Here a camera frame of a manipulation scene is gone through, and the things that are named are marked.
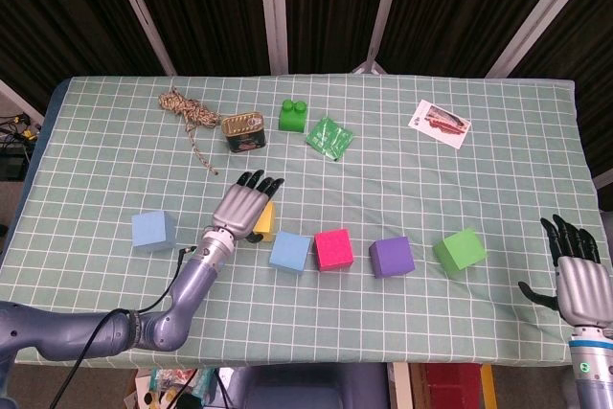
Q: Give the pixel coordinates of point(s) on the yellow board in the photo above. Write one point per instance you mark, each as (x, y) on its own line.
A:
(488, 387)

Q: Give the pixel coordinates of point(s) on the purple foam cube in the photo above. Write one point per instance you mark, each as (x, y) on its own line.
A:
(392, 258)

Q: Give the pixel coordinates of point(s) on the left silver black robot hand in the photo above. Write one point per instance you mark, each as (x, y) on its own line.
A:
(237, 208)

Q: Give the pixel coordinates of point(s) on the white table leg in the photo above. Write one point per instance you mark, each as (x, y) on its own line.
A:
(400, 387)

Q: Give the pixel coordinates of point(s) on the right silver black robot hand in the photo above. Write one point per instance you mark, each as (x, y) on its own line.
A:
(584, 284)

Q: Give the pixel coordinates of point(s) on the green foam cube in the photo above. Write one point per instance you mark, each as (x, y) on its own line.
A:
(460, 253)

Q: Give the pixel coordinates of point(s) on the magenta foam cube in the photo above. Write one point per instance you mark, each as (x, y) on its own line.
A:
(333, 251)

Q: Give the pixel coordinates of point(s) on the red box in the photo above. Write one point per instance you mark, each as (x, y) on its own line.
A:
(452, 387)

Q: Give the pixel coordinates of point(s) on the white metal frame post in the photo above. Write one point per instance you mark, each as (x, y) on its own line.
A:
(139, 11)
(273, 11)
(385, 11)
(19, 100)
(541, 11)

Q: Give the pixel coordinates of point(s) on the yellow foam cube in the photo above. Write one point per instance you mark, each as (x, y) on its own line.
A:
(267, 224)

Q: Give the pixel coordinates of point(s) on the dark green luncheon meat can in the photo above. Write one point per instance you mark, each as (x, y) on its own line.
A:
(242, 133)

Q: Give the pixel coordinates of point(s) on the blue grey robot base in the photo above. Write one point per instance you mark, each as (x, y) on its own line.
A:
(306, 390)

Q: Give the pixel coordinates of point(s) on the light blue foam cube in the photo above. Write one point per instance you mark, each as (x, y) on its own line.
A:
(289, 253)
(153, 232)

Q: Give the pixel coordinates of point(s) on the green checked tablecloth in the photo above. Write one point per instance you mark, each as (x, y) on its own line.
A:
(335, 188)

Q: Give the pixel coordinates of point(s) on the green foil sachet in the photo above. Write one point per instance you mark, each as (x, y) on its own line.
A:
(329, 138)

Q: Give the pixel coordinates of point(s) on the pile of colourful packets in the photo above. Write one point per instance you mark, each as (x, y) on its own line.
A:
(163, 387)

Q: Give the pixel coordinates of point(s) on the green toy building brick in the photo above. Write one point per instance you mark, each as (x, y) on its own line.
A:
(292, 119)

